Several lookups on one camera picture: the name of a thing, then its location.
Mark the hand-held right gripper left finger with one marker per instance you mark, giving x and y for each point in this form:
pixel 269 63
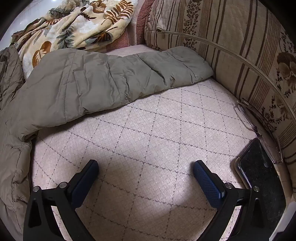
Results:
pixel 81 185

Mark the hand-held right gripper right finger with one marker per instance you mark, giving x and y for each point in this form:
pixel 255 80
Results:
pixel 208 185

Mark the grey-green puffer jacket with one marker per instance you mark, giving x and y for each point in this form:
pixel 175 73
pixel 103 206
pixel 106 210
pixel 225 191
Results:
pixel 92 76

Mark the black smartphone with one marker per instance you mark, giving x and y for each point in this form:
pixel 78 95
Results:
pixel 259 166

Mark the striped floral sofa cushion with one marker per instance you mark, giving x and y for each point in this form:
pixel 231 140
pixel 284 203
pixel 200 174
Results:
pixel 231 34

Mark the leaf print fleece blanket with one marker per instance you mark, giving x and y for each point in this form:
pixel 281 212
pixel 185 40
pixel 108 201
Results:
pixel 76 27

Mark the clear frame eyeglasses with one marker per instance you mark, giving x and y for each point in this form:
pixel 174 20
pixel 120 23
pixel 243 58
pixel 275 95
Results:
pixel 242 102

